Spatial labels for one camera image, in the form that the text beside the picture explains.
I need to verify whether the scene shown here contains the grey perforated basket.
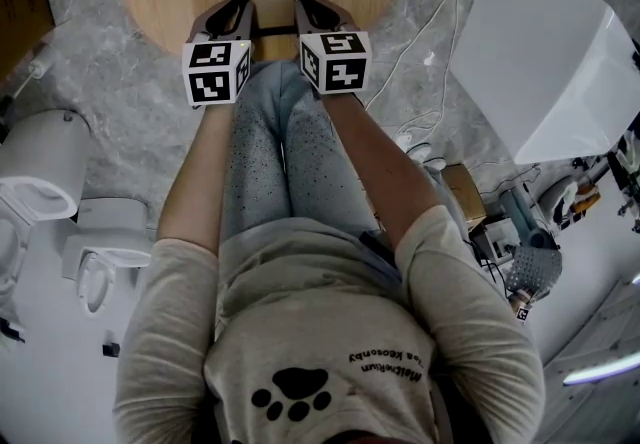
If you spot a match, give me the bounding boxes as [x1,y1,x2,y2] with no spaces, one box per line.
[503,243,565,304]

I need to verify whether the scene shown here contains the person's left forearm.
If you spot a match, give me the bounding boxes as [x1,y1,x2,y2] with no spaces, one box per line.
[155,101,237,256]

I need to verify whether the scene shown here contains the small black clip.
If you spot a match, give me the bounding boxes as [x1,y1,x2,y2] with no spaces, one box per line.
[101,330,122,359]

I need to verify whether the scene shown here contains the large white box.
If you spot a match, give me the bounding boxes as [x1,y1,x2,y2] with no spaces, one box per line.
[448,0,640,166]

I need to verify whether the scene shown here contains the teal cylinder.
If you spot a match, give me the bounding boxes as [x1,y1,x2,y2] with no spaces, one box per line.
[498,185,557,249]

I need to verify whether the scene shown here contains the large white toilet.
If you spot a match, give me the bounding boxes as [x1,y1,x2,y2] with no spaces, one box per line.
[0,108,94,316]

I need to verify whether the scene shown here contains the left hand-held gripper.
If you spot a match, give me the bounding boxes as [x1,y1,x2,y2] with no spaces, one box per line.
[181,0,258,108]

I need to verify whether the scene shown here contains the brown cardboard box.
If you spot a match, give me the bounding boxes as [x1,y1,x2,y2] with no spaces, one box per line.
[441,163,489,224]

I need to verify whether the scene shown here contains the small white toilet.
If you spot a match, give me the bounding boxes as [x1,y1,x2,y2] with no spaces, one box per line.
[61,196,154,319]

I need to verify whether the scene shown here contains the person's light blue jeans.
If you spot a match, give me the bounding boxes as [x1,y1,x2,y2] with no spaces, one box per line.
[218,59,387,254]

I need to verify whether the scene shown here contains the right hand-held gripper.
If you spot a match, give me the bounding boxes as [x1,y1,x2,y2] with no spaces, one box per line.
[293,0,373,96]

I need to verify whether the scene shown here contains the person's beige paw-print sweatshirt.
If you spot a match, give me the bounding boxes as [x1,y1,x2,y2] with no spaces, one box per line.
[113,204,547,444]

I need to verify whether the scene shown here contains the person's right forearm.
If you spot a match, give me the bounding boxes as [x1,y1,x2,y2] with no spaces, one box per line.
[318,90,455,254]

